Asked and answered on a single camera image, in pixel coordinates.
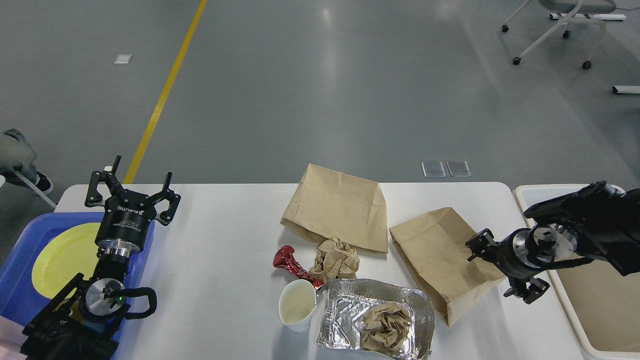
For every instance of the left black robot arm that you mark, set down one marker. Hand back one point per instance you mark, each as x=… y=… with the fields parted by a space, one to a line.
x=81 y=320

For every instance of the right floor outlet plate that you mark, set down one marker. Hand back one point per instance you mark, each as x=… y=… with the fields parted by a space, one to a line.
x=459 y=168

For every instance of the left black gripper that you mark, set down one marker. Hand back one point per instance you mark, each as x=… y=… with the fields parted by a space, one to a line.
x=125 y=225

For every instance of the crumpled brown paper ball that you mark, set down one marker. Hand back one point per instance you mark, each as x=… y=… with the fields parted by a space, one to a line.
x=335 y=259

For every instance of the person leg in jeans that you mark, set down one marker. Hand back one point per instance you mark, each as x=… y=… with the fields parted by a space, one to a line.
x=17 y=155

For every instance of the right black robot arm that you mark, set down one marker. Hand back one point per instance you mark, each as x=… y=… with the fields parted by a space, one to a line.
x=597 y=222

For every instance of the aluminium foil tray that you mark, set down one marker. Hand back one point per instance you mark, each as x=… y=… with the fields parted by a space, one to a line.
x=349 y=299

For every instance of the yellow plastic plate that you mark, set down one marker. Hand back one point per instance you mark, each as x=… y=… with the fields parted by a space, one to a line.
x=69 y=253

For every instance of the large brown paper bag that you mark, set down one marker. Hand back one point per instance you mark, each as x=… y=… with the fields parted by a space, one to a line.
x=330 y=204

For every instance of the white bar on floor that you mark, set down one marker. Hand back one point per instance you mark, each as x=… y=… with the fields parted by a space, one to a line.
x=626 y=89

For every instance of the white paper cup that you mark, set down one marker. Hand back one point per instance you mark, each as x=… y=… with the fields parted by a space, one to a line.
x=296 y=305

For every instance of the red foil wrapper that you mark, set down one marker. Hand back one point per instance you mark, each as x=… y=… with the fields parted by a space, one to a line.
x=284 y=259

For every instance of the office chair with castors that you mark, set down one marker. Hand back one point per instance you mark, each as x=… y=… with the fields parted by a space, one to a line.
x=573 y=12

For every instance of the left floor outlet plate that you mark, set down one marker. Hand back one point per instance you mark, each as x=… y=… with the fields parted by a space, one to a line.
x=433 y=169

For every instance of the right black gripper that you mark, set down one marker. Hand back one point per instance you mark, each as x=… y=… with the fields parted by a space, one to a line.
x=511 y=257

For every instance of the crumpled paper in tray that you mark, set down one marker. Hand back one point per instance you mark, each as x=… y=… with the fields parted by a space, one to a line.
x=385 y=328

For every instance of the floor outlet plate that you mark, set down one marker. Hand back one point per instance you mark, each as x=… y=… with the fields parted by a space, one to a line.
x=433 y=169
x=459 y=168

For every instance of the black white sneaker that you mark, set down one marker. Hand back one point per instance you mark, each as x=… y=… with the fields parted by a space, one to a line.
x=43 y=183

